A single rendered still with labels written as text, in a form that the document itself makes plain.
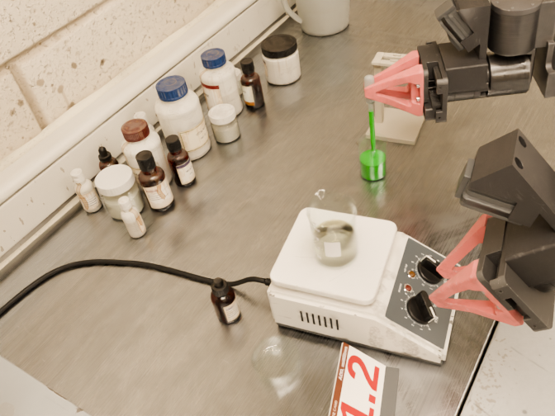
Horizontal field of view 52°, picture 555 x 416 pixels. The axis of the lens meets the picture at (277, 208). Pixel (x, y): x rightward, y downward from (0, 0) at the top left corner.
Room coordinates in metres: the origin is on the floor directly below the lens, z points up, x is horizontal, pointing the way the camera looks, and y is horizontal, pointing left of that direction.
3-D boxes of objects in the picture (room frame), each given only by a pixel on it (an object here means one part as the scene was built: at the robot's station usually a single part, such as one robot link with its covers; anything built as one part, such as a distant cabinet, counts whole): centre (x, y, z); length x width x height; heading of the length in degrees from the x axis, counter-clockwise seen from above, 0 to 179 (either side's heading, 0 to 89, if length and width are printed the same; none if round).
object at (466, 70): (0.62, -0.26, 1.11); 0.07 x 0.06 x 0.11; 170
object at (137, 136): (0.72, 0.19, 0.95); 0.06 x 0.06 x 0.11
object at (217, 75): (0.89, 0.06, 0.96); 0.06 x 0.06 x 0.11
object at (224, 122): (0.81, 0.06, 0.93); 0.05 x 0.05 x 0.05
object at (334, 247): (0.42, -0.05, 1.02); 0.06 x 0.05 x 0.08; 13
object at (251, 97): (0.89, 0.00, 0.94); 0.04 x 0.04 x 0.09
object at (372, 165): (0.64, -0.15, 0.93); 0.04 x 0.04 x 0.06
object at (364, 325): (0.41, -0.08, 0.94); 0.22 x 0.13 x 0.08; 61
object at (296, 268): (0.43, -0.05, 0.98); 0.12 x 0.12 x 0.01; 61
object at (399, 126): (0.74, -0.22, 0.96); 0.08 x 0.08 x 0.13; 59
